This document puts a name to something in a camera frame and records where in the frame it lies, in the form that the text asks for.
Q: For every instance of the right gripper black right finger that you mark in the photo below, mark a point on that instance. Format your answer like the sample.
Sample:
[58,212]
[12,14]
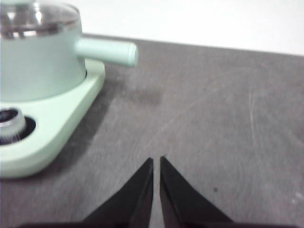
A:
[180,202]

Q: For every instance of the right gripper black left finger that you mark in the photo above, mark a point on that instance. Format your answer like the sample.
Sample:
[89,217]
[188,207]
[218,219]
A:
[133,202]

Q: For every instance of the glass lid with green knob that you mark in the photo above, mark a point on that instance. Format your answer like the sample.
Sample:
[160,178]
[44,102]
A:
[42,14]

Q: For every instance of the mint green steamer pot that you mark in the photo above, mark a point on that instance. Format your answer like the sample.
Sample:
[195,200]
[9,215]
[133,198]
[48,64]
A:
[35,66]

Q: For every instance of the mint green cooker base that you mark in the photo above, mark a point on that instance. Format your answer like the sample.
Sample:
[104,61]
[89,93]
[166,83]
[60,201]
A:
[59,123]

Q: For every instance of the silver control dial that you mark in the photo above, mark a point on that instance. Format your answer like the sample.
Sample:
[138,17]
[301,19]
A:
[12,123]

